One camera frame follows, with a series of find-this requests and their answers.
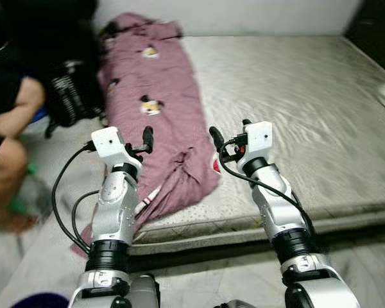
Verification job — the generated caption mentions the black tufted headboard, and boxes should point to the black tufted headboard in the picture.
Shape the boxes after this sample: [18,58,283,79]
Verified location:
[343,0,385,74]

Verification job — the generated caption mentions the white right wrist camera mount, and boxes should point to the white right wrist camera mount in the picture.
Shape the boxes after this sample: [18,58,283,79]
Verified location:
[237,122,273,174]

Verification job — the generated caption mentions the robot left leg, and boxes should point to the robot left leg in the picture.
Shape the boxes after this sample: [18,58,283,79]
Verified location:
[127,274,161,308]

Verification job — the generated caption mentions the white quilted mattress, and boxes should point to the white quilted mattress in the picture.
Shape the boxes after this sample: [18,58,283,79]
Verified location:
[132,35,385,248]

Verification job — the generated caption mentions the person torso black shirt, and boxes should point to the person torso black shirt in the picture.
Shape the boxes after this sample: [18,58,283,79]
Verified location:
[0,0,100,123]

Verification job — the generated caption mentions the person bare leg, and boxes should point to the person bare leg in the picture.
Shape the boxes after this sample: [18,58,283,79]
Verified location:
[0,137,39,233]

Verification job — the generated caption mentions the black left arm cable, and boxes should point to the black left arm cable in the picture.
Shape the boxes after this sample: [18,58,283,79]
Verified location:
[71,189,103,248]
[51,144,100,254]

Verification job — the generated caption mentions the black bag white stripes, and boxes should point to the black bag white stripes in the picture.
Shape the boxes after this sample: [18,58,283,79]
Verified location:
[46,58,108,139]

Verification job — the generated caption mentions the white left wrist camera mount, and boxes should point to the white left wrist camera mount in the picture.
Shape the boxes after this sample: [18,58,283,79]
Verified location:
[90,126,143,177]

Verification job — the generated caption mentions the robot right leg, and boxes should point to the robot right leg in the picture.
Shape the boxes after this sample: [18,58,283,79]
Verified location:
[213,300,257,308]

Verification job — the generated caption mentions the robot leg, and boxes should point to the robot leg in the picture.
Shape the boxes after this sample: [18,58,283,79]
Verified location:
[127,274,161,308]
[213,300,257,308]

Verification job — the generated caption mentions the purple cartoon print quilt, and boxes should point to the purple cartoon print quilt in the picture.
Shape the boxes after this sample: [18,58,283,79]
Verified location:
[80,13,222,244]

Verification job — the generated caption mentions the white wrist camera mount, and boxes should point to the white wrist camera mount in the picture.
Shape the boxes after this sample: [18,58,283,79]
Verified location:
[237,122,273,174]
[90,126,143,177]

